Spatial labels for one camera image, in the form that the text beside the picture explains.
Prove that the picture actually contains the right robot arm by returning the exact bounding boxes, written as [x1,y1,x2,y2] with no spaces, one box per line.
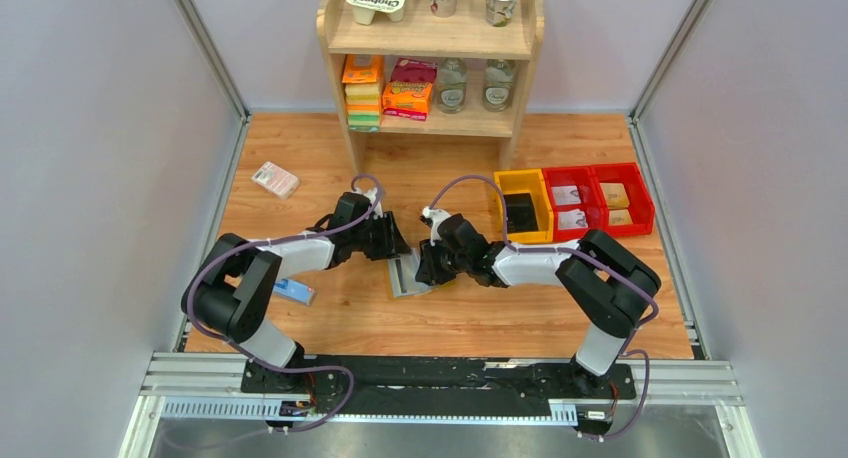
[415,208,662,378]

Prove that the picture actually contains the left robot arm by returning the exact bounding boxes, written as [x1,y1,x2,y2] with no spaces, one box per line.
[181,189,411,370]

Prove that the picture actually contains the pink white card pack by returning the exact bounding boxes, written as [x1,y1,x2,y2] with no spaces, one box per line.
[251,161,300,200]

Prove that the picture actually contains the white cards in bin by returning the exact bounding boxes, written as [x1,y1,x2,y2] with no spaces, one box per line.
[551,185,588,231]

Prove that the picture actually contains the black item in bin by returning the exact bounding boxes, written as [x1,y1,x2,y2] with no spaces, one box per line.
[505,193,539,234]

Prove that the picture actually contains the blue small box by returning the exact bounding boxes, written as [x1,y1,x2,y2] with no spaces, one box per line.
[273,279,316,306]

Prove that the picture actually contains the yellow plastic bin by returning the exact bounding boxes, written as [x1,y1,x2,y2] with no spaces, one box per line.
[494,168,554,244]

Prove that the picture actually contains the orange pink snack box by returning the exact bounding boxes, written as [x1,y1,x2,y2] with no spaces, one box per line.
[381,58,438,122]

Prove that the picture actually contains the stack of coloured sponges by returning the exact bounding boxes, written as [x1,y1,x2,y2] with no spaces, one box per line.
[342,54,384,132]

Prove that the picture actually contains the right red plastic bin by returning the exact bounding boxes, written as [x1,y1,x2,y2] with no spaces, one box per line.
[590,162,655,238]

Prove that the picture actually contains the left glass bottle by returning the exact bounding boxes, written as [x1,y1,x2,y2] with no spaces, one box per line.
[436,58,467,114]

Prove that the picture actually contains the glass bottle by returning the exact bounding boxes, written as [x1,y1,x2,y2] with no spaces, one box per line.
[436,58,467,114]
[482,59,516,112]

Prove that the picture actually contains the right glass bottle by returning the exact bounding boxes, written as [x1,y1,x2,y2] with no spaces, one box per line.
[482,59,516,112]

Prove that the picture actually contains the wooden shelf unit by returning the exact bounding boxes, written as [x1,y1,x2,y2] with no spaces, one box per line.
[316,0,545,172]

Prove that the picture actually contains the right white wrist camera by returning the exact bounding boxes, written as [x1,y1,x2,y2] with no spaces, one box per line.
[420,207,451,245]

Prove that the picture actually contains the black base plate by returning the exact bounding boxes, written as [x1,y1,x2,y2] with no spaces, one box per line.
[240,355,639,418]

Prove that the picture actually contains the aluminium rail frame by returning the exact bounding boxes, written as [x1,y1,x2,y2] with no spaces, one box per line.
[119,352,761,457]

